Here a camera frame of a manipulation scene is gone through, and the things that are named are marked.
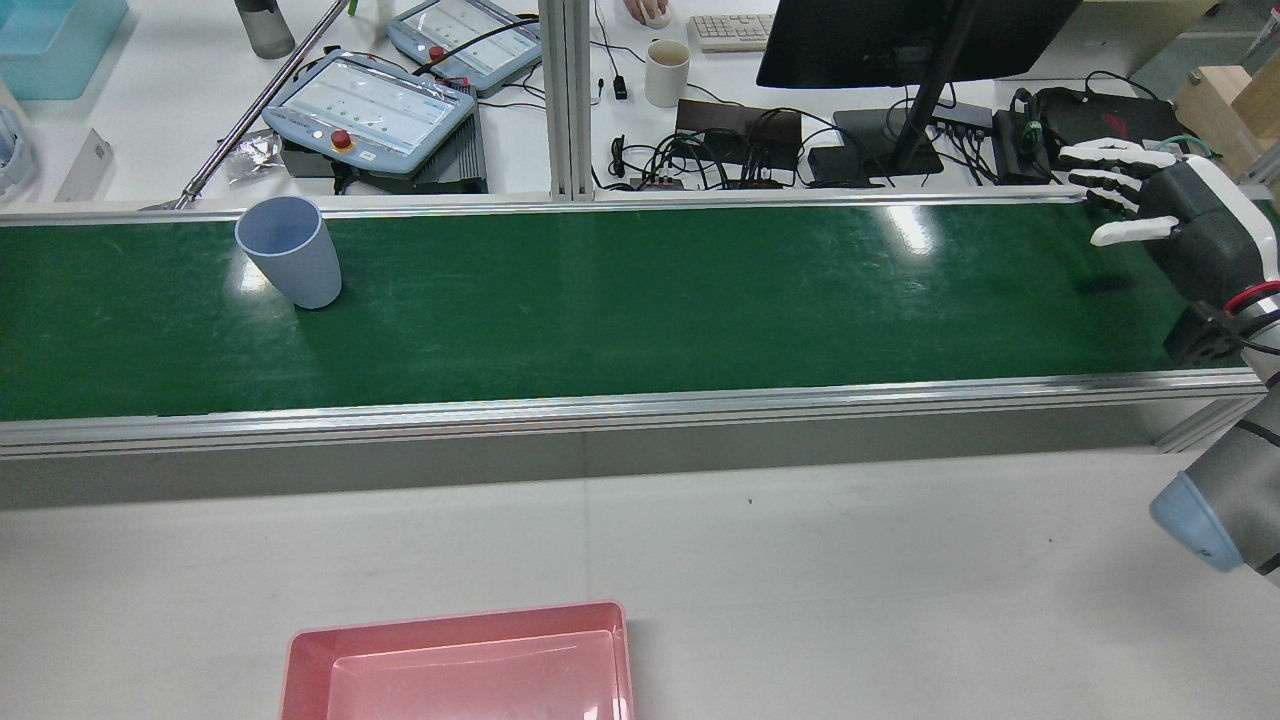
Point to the black monitor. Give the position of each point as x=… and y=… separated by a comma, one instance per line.
x=860, y=40

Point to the wooden box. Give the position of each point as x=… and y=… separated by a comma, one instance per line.
x=1225, y=110

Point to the long metal rod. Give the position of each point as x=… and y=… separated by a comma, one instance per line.
x=262, y=100

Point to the black mini computer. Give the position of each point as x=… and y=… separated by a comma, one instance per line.
x=1100, y=115

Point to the green conveyor belt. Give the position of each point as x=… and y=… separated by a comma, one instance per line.
x=640, y=300

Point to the right silver-grey robot arm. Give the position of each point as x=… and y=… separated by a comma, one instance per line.
x=1240, y=480

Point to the translucent blue bin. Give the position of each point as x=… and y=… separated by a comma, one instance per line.
x=55, y=45

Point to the grey teach pendant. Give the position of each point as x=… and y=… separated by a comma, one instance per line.
x=470, y=30
x=380, y=110

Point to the black usb hub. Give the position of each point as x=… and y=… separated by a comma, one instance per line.
x=962, y=118

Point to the dark brown flat box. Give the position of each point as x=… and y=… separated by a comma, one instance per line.
x=720, y=125

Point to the pink plastic box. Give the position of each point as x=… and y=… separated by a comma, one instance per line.
x=450, y=675

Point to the right white-grey robot hand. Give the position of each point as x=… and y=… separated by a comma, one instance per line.
x=1210, y=225

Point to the white keyboard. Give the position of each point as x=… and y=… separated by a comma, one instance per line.
x=730, y=32

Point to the grey bottle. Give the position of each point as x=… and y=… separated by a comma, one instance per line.
x=265, y=25

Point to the small black dongle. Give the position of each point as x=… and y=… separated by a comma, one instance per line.
x=620, y=88

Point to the black power adapter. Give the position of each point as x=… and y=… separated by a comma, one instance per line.
x=835, y=165

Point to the white mug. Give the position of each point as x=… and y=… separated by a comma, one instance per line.
x=666, y=75

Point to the clear plastic container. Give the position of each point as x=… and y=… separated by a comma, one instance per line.
x=12, y=150

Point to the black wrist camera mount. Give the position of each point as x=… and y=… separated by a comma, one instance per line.
x=1200, y=335

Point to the crumpled clear plastic bag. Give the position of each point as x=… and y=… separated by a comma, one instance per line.
x=250, y=158

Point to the aluminium frame post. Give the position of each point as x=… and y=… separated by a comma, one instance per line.
x=566, y=100

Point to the white computer mouse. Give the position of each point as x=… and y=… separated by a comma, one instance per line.
x=660, y=20

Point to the blue-grey plastic cup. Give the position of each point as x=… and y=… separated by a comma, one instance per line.
x=295, y=260

